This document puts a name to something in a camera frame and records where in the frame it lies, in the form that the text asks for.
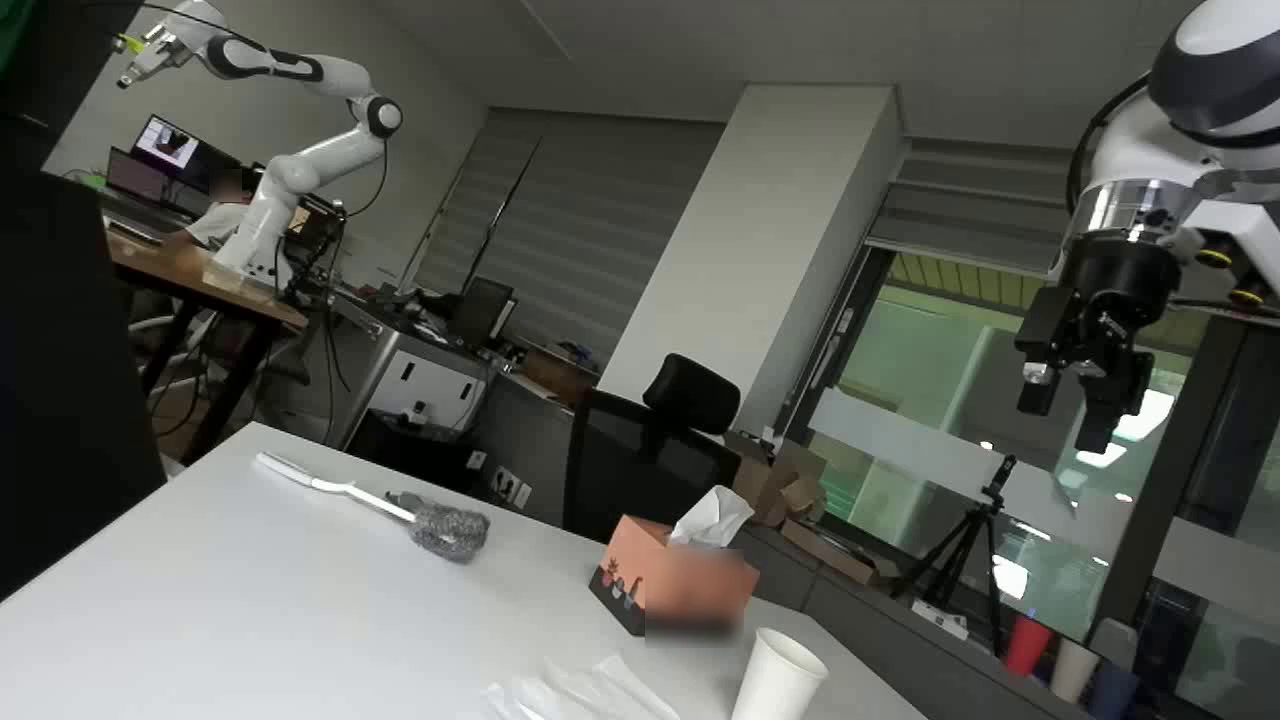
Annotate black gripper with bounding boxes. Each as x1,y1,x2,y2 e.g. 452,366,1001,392
1012,233,1183,454

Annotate white tissue sheet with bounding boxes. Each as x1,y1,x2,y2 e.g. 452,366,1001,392
664,481,761,555

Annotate cardboard box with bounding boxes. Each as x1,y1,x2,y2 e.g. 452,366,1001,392
737,452,832,532

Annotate orange tissue box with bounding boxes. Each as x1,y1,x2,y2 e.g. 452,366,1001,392
588,514,765,642

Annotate grey cup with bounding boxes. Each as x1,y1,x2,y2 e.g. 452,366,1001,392
1093,610,1145,666

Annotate red cup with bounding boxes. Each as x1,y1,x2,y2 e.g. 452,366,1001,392
1001,610,1059,684

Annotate white plastic cup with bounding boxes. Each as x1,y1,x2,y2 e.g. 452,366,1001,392
1046,637,1105,702

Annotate blue cup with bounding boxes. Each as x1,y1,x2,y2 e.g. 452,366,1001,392
1085,658,1145,720

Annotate black office chair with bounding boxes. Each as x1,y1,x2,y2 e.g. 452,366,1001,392
562,353,743,539

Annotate white paper cup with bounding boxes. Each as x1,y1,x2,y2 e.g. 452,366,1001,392
729,622,832,720

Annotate grey window blinds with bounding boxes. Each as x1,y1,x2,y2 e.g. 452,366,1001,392
407,105,729,366

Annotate white computer case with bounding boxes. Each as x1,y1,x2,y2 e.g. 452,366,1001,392
357,333,497,438

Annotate wooden desk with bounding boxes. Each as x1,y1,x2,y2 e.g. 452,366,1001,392
100,217,314,334

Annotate open laptop screen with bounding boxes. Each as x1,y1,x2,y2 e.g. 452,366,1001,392
130,112,208,174

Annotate black partition panel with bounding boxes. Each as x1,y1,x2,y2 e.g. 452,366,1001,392
0,0,173,598

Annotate black camera tripod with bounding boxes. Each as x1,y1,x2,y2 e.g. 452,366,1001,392
893,452,1024,649

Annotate white handled grey brush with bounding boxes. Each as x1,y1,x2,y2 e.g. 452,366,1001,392
251,452,497,569

